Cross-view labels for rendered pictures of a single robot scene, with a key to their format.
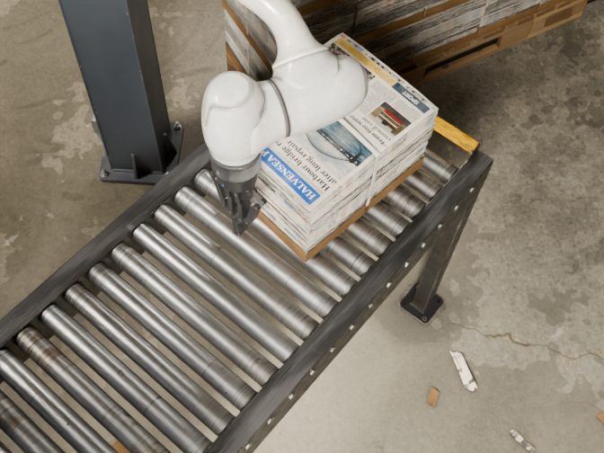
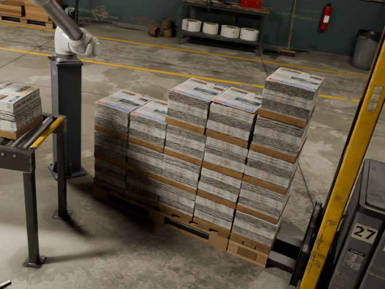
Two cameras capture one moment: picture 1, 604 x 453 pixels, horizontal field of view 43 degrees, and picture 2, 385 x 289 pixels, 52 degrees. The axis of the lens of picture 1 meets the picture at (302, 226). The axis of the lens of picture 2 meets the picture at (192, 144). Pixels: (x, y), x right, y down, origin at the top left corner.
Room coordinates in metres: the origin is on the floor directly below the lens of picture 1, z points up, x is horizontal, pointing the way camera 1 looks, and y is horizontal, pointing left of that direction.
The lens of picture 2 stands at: (0.67, -2.44, 1.92)
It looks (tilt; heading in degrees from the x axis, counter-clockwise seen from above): 27 degrees down; 54
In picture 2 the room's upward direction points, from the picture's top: 8 degrees clockwise
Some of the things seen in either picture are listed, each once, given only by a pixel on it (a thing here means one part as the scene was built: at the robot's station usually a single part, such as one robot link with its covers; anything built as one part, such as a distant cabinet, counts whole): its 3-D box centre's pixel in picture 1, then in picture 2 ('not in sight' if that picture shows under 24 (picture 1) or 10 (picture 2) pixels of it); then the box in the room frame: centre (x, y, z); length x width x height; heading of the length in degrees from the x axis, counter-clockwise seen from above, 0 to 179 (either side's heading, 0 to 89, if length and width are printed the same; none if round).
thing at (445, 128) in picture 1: (403, 101); (48, 132); (1.22, -0.23, 0.81); 0.43 x 0.03 x 0.02; 54
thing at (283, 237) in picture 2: not in sight; (236, 222); (2.51, -0.66, 0.05); 1.05 x 0.10 x 0.04; 123
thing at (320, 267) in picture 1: (272, 231); not in sight; (0.85, 0.06, 0.77); 0.47 x 0.05 x 0.05; 54
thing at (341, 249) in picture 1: (291, 213); not in sight; (0.90, 0.03, 0.77); 0.47 x 0.05 x 0.05; 54
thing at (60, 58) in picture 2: not in sight; (63, 55); (1.56, 0.59, 1.03); 0.22 x 0.18 x 0.06; 0
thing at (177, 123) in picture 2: not in sight; (196, 116); (2.18, -0.37, 0.86); 0.38 x 0.29 x 0.04; 33
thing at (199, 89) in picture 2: not in sight; (200, 89); (2.18, -0.38, 1.06); 0.37 x 0.29 x 0.01; 33
